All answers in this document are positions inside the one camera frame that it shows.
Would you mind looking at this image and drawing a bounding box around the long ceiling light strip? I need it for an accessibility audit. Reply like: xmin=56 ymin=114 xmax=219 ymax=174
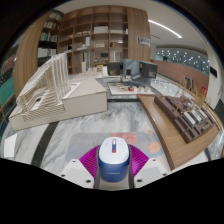
xmin=147 ymin=19 xmax=184 ymax=39

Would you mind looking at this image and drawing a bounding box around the brown model on wooden board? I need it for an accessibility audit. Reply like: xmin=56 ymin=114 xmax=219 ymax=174
xmin=137 ymin=93 xmax=221 ymax=171

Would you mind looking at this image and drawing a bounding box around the dark recessed bookshelf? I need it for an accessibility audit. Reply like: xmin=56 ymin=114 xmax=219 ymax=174
xmin=37 ymin=9 xmax=64 ymax=68

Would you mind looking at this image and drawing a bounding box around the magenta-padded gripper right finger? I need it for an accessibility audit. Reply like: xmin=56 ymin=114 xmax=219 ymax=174
xmin=127 ymin=144 xmax=170 ymax=190

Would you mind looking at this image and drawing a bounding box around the small white site model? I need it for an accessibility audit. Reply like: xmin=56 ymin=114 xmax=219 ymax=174
xmin=108 ymin=81 xmax=155 ymax=98

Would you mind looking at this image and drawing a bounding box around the bookshelf with teal books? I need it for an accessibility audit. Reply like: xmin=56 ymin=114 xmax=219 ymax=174
xmin=0 ymin=46 xmax=18 ymax=134

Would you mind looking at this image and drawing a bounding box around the wooden wall shelf unit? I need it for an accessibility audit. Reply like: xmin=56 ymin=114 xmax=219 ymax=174
xmin=56 ymin=4 xmax=152 ymax=76

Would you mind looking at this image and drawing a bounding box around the beige architectural building model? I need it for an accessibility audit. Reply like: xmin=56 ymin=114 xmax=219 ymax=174
xmin=8 ymin=52 xmax=109 ymax=132

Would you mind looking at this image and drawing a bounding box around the white wall poster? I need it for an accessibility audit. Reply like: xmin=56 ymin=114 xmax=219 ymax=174
xmin=137 ymin=35 xmax=152 ymax=48

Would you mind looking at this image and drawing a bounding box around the white and blue computer mouse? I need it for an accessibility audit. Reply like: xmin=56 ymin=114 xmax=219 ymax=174
xmin=97 ymin=137 xmax=132 ymax=183

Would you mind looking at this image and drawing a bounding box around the group of small ceiling lights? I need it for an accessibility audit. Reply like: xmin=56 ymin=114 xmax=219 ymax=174
xmin=156 ymin=48 xmax=208 ymax=73

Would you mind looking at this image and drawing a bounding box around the dark grey building model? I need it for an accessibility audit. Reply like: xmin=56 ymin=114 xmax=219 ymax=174
xmin=107 ymin=59 xmax=158 ymax=82

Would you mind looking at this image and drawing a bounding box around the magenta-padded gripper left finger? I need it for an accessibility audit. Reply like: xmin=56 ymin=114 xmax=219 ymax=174
xmin=59 ymin=145 xmax=101 ymax=190

